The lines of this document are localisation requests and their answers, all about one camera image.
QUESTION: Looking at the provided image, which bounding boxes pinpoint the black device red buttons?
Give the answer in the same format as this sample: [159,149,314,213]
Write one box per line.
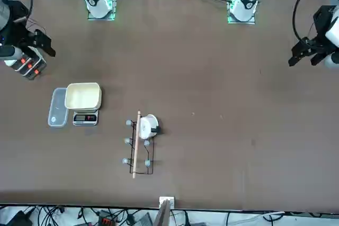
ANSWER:
[97,210,117,226]

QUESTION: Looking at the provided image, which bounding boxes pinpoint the white digital kitchen scale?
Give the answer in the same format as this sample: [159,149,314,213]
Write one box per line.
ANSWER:
[72,108,99,126]

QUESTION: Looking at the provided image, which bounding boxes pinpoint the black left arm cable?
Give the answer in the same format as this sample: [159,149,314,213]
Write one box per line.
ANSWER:
[292,0,318,42]

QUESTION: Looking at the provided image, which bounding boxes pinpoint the brown stand pole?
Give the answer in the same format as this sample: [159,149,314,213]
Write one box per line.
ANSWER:
[153,199,172,226]

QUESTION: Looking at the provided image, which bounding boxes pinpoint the translucent container lid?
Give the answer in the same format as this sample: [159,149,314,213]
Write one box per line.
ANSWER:
[47,87,68,128]

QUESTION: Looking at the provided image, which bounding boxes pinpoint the black power adapter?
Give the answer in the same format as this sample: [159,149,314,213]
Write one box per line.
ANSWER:
[5,210,34,226]

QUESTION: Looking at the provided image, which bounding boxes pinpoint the cream plastic tray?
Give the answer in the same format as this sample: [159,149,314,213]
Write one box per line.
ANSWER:
[64,82,103,110]

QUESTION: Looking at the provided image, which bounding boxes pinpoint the white table edge bracket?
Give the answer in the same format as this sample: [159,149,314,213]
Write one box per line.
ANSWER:
[158,196,175,209]

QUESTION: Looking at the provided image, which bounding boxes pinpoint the black wire cup rack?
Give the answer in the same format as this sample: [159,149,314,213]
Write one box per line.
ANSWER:
[122,110,156,179]

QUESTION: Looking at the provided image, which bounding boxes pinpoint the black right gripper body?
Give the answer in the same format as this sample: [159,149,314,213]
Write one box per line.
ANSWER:
[10,1,35,42]

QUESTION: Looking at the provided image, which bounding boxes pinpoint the white mug black handle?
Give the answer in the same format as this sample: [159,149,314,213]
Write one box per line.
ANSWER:
[138,114,162,140]

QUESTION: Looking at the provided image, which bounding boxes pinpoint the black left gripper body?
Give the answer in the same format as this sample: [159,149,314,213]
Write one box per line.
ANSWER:
[308,5,339,51]

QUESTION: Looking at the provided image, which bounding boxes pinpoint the grey power adapter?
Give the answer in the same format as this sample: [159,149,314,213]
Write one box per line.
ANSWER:
[137,211,154,226]

